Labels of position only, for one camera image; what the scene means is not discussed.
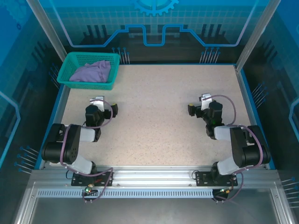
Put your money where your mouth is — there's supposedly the purple printed t-shirt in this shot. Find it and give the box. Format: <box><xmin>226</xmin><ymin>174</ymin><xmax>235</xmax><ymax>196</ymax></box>
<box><xmin>69</xmin><ymin>60</ymin><xmax>112</xmax><ymax>83</ymax></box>

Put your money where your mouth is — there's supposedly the teal plastic mesh basket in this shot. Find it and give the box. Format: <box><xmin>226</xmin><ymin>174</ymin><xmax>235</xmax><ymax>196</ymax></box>
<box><xmin>57</xmin><ymin>51</ymin><xmax>121</xmax><ymax>91</ymax></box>

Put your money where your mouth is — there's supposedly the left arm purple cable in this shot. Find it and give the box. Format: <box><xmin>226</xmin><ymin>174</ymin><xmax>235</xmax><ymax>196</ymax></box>
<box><xmin>59</xmin><ymin>99</ymin><xmax>114</xmax><ymax>168</ymax></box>

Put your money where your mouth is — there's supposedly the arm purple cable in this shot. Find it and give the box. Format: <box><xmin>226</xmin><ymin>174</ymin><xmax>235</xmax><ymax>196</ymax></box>
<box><xmin>204</xmin><ymin>94</ymin><xmax>263</xmax><ymax>175</ymax></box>
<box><xmin>59</xmin><ymin>99</ymin><xmax>114</xmax><ymax>168</ymax></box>

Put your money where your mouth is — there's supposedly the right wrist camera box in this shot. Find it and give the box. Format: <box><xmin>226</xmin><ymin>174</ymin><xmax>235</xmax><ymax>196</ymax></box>
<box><xmin>198</xmin><ymin>93</ymin><xmax>213</xmax><ymax>110</ymax></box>

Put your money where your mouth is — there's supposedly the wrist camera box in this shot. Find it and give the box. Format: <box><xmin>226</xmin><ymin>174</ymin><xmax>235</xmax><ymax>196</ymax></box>
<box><xmin>90</xmin><ymin>95</ymin><xmax>105</xmax><ymax>111</ymax></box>
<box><xmin>198</xmin><ymin>93</ymin><xmax>213</xmax><ymax>110</ymax></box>

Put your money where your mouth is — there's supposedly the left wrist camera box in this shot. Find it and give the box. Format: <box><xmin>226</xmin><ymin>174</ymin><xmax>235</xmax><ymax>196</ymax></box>
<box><xmin>90</xmin><ymin>95</ymin><xmax>105</xmax><ymax>111</ymax></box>

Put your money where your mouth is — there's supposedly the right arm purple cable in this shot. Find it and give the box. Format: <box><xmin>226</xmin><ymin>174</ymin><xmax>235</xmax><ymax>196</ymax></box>
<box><xmin>204</xmin><ymin>94</ymin><xmax>263</xmax><ymax>175</ymax></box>

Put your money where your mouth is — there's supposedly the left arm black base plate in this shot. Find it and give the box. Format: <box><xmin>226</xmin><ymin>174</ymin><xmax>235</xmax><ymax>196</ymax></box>
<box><xmin>71</xmin><ymin>171</ymin><xmax>114</xmax><ymax>187</ymax></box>

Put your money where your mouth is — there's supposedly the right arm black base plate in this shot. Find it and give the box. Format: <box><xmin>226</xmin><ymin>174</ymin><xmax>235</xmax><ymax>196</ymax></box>
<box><xmin>195</xmin><ymin>171</ymin><xmax>238</xmax><ymax>187</ymax></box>

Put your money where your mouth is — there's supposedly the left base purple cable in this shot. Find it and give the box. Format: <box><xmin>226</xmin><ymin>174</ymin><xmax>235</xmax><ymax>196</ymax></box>
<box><xmin>81</xmin><ymin>167</ymin><xmax>115</xmax><ymax>204</ymax></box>

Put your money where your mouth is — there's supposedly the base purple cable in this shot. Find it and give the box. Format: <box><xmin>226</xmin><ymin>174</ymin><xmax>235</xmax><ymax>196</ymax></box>
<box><xmin>81</xmin><ymin>167</ymin><xmax>115</xmax><ymax>204</ymax></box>
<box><xmin>211</xmin><ymin>170</ymin><xmax>245</xmax><ymax>204</ymax></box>

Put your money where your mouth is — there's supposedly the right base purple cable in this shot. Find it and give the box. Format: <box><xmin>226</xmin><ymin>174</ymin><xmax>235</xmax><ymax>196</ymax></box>
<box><xmin>211</xmin><ymin>170</ymin><xmax>245</xmax><ymax>204</ymax></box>

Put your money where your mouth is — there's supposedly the aluminium mounting rail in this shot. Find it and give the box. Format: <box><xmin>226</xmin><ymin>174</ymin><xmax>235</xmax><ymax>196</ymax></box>
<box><xmin>30</xmin><ymin>166</ymin><xmax>278</xmax><ymax>191</ymax></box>

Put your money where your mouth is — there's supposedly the slotted grey cable duct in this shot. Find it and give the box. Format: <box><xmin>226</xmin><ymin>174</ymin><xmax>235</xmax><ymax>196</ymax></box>
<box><xmin>37</xmin><ymin>189</ymin><xmax>214</xmax><ymax>198</ymax></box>

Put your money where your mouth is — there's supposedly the aluminium frame post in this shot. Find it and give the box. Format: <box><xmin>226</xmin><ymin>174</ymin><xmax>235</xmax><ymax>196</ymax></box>
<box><xmin>235</xmin><ymin>0</ymin><xmax>282</xmax><ymax>72</ymax></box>
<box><xmin>25</xmin><ymin>0</ymin><xmax>69</xmax><ymax>62</ymax></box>

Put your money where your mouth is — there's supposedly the aluminium front frame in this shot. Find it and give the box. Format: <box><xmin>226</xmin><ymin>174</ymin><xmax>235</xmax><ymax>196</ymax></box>
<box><xmin>14</xmin><ymin>182</ymin><xmax>295</xmax><ymax>224</ymax></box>

